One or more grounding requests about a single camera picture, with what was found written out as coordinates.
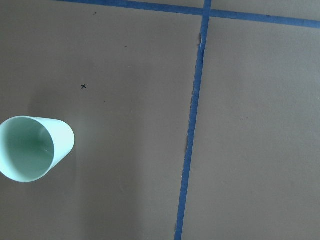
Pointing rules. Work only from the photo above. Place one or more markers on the green plastic cup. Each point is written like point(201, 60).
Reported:
point(31, 146)

